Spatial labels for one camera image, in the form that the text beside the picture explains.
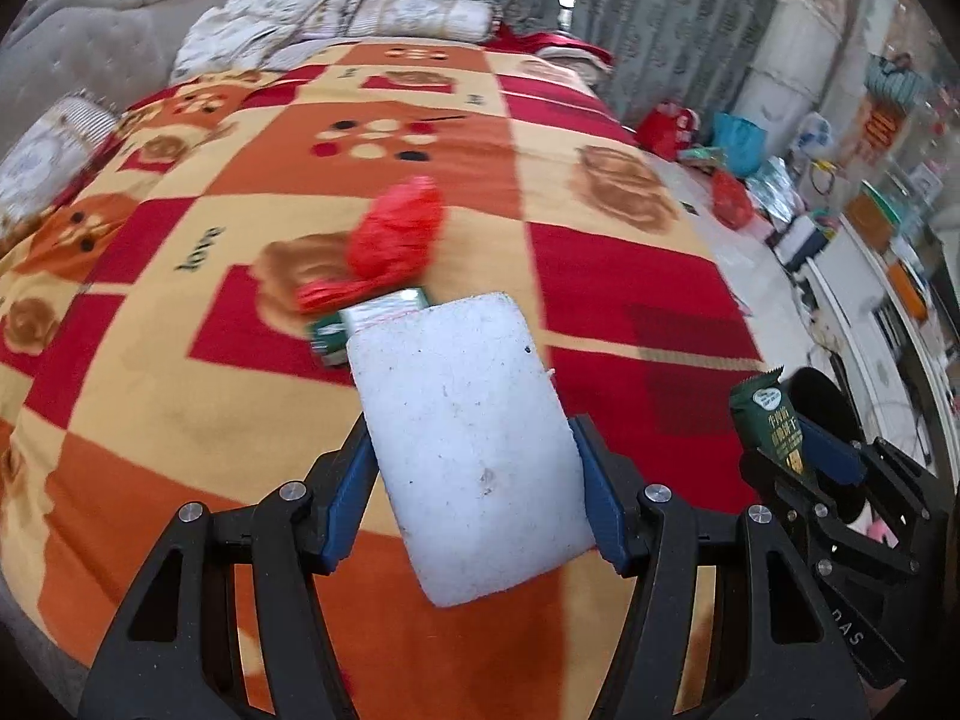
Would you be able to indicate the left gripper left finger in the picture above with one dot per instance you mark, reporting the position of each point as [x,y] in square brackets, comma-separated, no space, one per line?
[172,649]

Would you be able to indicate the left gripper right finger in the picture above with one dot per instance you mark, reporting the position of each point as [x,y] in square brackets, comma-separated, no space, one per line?
[775,650]

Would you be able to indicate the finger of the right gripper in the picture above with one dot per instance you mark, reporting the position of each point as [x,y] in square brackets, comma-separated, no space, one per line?
[832,453]
[811,518]

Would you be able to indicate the dark green snack packet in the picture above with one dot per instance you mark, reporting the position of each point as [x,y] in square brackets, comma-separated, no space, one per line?
[765,420]

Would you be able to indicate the white foam block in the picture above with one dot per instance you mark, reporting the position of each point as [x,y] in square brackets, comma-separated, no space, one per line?
[477,456]

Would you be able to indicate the green white small box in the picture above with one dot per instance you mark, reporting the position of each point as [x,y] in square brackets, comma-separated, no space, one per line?
[329,335]

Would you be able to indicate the red plastic bag on floor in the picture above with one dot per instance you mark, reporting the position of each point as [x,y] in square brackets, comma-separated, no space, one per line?
[729,201]

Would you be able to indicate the patchwork orange red blanket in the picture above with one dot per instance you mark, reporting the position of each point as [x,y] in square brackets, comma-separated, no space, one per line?
[153,347]

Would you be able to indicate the teal bag on floor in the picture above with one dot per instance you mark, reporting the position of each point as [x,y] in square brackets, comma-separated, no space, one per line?
[742,142]

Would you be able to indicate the red gift bag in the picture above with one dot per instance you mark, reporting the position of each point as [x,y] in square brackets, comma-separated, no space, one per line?
[667,130]

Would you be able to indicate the striped hanging bag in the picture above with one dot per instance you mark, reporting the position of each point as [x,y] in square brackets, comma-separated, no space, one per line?
[893,82]

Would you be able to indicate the red plastic bag ball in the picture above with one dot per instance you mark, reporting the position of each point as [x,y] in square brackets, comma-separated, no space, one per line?
[390,246]

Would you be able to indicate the red folded quilt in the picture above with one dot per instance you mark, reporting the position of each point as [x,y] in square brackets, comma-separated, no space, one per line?
[592,63]

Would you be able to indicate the lace bolster pillow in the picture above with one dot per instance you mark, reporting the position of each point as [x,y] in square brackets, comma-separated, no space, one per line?
[52,152]

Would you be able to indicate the beige tufted headboard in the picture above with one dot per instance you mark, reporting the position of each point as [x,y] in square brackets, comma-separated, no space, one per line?
[119,51]

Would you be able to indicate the white patterned pillow left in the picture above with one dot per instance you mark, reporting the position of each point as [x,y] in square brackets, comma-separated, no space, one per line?
[244,34]

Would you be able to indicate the white patterned pillow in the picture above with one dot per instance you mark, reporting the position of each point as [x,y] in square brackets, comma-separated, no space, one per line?
[462,21]
[244,34]

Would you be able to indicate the white patterned pillow right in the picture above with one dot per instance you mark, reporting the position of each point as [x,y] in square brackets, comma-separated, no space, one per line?
[462,21]

